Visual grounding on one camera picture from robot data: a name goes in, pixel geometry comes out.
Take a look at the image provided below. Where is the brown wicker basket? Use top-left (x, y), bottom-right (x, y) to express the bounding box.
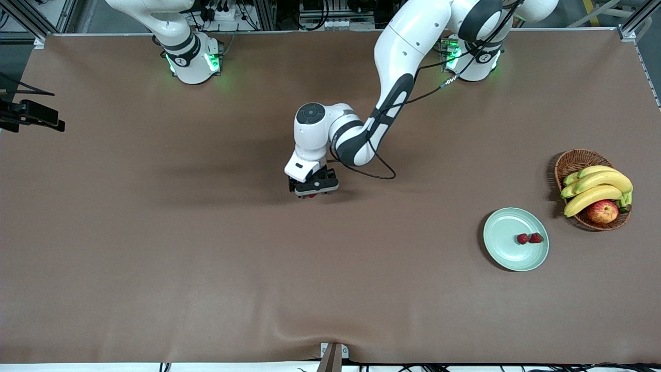
top-left (555, 149), bottom-right (632, 231)

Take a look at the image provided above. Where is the red yellow apple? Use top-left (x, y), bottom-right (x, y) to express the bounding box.
top-left (587, 199), bottom-right (619, 224)

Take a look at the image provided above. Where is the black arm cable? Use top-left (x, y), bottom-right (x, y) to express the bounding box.
top-left (328, 0), bottom-right (520, 181)
top-left (0, 72), bottom-right (56, 97)

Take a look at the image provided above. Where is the brown table mat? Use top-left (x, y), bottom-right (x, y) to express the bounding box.
top-left (0, 28), bottom-right (661, 365)

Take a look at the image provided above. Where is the white terminal strip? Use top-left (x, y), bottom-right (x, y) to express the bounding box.
top-left (298, 18), bottom-right (376, 30)

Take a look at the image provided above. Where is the aluminium frame post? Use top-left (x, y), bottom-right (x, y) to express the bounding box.
top-left (617, 0), bottom-right (661, 42)
top-left (0, 0), bottom-right (57, 48)

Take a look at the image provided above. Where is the pale green round plate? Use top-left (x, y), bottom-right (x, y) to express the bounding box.
top-left (483, 207), bottom-right (549, 272)

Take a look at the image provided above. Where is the white power strip with plugs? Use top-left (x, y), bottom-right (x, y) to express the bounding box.
top-left (199, 0), bottom-right (243, 22)

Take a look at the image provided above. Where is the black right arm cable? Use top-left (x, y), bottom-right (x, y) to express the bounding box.
top-left (0, 72), bottom-right (56, 97)

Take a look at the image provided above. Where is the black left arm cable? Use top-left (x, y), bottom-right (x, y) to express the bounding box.
top-left (328, 0), bottom-right (520, 181)

